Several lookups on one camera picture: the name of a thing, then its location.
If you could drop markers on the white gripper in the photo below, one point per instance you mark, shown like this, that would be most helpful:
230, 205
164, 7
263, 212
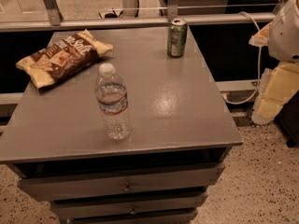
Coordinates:
285, 36

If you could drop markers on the clear plastic water bottle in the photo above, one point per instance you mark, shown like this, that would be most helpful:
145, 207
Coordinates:
111, 94

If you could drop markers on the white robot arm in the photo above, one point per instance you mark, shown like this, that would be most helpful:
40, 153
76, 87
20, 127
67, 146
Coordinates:
278, 85

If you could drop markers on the brown chip bag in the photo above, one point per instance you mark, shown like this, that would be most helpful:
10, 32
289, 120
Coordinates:
63, 58

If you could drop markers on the green soda can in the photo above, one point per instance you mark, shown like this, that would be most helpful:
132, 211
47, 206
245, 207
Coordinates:
177, 34

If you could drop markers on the dark object behind glass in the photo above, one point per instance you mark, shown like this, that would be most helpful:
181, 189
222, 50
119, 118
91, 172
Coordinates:
110, 15

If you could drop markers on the bottom grey drawer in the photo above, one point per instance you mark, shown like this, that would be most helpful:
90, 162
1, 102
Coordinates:
179, 216

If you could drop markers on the grey drawer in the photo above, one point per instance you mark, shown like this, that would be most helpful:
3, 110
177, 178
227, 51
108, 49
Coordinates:
179, 216
70, 187
130, 206

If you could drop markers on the middle grey drawer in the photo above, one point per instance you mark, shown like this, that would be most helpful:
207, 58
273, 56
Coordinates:
130, 206

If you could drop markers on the top grey drawer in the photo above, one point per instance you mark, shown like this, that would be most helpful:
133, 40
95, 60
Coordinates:
70, 187

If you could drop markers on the metal window railing frame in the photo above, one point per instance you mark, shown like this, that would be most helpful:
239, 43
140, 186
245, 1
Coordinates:
44, 15

